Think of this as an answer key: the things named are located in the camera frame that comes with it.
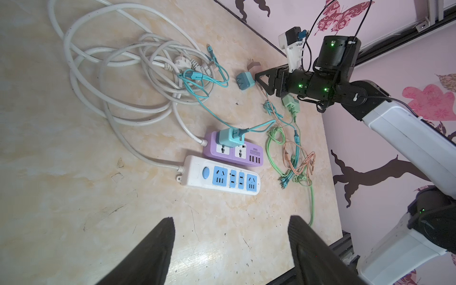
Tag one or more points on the white blue power strip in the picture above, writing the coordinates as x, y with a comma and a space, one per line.
211, 175

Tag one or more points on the light teal charger plug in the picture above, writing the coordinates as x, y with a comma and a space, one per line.
231, 137

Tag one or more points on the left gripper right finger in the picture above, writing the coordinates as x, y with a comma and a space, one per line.
314, 262

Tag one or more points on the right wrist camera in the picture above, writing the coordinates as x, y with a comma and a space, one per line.
292, 42

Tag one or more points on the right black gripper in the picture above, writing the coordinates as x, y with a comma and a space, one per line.
286, 82

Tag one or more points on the purple power strip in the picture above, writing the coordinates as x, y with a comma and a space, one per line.
249, 154

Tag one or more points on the dark teal charger plug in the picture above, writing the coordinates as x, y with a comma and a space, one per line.
245, 80

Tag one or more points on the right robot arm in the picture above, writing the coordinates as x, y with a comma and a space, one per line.
428, 228

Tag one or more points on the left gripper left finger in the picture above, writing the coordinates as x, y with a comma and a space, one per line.
148, 263

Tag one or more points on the pink charger plug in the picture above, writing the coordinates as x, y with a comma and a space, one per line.
254, 66

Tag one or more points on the green charger plug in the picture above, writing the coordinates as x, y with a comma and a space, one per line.
291, 104

